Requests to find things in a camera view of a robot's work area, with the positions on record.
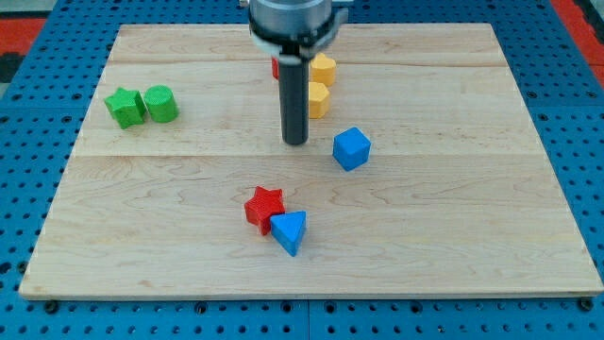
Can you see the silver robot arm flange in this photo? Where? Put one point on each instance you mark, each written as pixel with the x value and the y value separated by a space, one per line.
pixel 294 30

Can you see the red star block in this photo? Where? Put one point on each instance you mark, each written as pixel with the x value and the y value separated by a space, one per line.
pixel 262 206

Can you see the blue triangle block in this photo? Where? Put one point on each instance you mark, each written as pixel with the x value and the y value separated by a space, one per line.
pixel 289 229

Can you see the wooden board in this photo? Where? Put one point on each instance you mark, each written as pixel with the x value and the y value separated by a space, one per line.
pixel 457 199

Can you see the green star block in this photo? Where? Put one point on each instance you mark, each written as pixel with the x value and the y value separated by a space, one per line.
pixel 126 107

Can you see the blue cube block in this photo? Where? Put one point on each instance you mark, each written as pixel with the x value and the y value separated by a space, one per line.
pixel 351 148

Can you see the yellow hexagon block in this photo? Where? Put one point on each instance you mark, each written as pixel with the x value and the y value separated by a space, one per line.
pixel 319 100

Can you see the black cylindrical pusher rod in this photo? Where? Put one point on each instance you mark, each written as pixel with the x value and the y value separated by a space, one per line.
pixel 293 81

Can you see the yellow heart block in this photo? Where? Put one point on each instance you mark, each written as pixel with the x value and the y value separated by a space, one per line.
pixel 323 69

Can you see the red block behind rod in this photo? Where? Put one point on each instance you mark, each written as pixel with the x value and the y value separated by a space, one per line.
pixel 275 69

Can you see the green cylinder block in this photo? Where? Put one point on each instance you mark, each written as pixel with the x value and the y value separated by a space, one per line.
pixel 161 104

